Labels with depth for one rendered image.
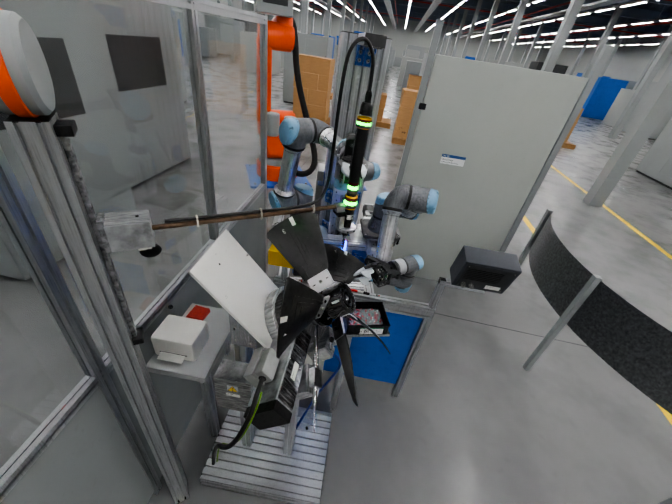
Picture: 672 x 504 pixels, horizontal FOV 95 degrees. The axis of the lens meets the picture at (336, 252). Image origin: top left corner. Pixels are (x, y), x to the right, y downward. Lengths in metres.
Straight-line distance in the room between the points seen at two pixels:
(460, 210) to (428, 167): 0.53
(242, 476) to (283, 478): 0.21
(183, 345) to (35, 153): 0.81
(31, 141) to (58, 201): 0.12
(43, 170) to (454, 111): 2.55
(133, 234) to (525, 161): 2.84
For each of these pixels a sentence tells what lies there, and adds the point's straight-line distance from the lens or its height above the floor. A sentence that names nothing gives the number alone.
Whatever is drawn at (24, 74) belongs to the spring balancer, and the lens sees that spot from 0.73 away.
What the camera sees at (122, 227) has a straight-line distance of 0.86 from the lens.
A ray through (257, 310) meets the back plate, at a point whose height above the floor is 1.15.
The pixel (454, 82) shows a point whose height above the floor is 1.84.
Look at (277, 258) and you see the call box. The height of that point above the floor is 1.03.
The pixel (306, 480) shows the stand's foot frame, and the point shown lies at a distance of 2.02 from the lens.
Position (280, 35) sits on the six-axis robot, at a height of 1.95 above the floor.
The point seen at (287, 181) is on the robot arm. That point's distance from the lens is 1.68.
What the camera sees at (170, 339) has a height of 0.97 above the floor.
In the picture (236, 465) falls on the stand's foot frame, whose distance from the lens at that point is 2.05.
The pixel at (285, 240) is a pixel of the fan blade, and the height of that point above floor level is 1.39.
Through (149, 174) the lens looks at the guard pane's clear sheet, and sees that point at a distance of 1.30.
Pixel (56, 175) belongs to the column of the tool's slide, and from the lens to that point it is 0.82.
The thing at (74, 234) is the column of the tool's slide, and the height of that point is 1.57.
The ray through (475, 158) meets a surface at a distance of 2.96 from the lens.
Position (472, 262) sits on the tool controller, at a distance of 1.56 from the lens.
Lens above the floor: 1.98
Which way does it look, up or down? 34 degrees down
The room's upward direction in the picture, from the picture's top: 9 degrees clockwise
